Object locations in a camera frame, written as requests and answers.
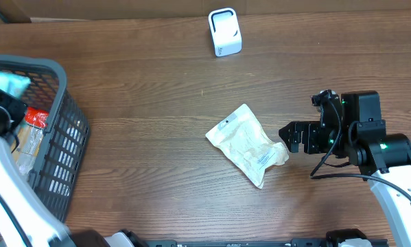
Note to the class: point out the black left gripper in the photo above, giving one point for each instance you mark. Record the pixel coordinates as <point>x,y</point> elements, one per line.
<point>5,100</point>

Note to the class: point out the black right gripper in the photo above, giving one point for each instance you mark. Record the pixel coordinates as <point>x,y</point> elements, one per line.
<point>310,129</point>

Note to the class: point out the teal snack packet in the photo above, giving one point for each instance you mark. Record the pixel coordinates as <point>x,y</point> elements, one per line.
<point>13,84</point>

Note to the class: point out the red and clear snack package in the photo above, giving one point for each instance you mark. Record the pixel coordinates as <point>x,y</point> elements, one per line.
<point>30,136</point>

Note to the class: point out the beige paper pouch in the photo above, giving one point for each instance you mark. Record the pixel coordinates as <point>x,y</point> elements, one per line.
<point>243,141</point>

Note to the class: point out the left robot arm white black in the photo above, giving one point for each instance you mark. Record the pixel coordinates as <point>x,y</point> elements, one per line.
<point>24,219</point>

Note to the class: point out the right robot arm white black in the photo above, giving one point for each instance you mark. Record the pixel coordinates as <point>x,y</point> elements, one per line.
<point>351,127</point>

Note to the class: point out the white barcode scanner stand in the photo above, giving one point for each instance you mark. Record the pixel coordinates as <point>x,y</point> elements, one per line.
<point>225,32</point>

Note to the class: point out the grey plastic mesh basket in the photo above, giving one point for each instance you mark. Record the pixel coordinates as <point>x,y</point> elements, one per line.
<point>65,137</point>

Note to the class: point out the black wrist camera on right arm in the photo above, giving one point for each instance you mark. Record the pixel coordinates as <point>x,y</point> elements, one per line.
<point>330,108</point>

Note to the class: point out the black rail at table edge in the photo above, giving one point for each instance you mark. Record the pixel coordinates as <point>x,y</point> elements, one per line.
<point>296,242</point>

